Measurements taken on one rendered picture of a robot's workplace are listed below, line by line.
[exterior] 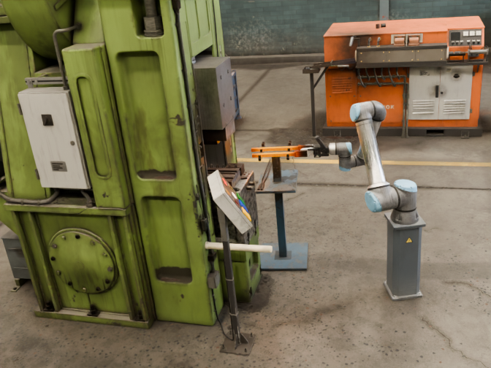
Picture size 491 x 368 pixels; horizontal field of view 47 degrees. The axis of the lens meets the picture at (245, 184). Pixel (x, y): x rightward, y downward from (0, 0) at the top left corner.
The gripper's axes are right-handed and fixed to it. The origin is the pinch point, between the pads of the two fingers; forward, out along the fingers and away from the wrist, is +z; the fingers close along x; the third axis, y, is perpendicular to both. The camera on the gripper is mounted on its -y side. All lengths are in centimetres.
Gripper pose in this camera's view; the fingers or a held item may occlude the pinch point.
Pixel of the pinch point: (302, 147)
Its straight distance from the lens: 429.4
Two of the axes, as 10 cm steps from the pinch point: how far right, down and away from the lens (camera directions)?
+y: 0.9, 9.1, 4.1
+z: -9.9, 0.3, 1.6
